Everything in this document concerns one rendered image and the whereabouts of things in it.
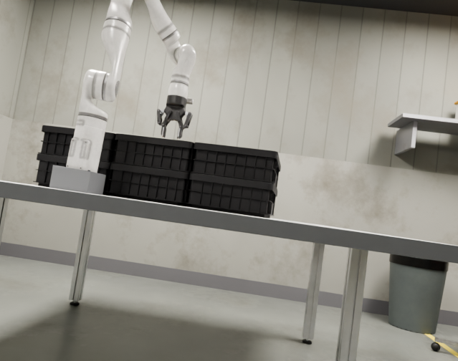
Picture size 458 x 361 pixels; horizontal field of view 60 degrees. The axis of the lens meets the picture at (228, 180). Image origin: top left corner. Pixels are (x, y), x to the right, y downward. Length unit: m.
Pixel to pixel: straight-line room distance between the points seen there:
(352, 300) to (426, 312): 1.93
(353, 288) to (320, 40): 2.89
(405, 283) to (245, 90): 2.14
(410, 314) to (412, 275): 0.30
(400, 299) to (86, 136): 2.75
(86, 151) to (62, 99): 2.97
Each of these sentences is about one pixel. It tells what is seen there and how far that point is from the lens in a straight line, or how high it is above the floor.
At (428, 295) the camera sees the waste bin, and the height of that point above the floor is 0.29.
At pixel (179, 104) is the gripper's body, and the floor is 1.07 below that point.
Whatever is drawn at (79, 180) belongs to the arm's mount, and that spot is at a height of 0.74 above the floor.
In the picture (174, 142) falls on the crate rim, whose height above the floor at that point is 0.92.
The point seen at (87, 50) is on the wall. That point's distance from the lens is 4.34.
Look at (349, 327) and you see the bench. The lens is 1.61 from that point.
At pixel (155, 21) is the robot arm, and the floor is 1.35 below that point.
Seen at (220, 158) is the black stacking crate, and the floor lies 0.88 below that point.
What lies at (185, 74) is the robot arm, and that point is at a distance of 1.57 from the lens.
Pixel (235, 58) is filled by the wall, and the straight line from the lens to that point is 3.97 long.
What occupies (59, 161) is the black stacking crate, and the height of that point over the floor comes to 0.80.
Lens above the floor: 0.70
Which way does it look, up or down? 4 degrees up
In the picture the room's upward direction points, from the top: 8 degrees clockwise
